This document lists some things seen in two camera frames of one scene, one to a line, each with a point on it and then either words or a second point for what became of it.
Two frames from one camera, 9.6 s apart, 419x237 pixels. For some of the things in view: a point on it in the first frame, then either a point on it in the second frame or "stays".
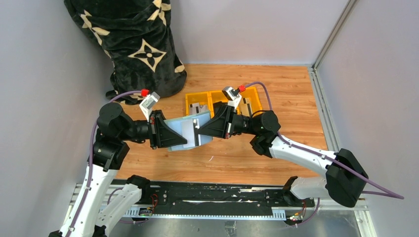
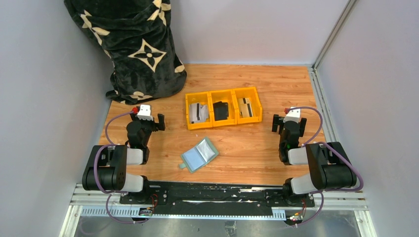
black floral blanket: x=138 y=36 stays
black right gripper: x=229 y=122 -> x=278 y=123
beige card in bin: x=245 y=108 stays
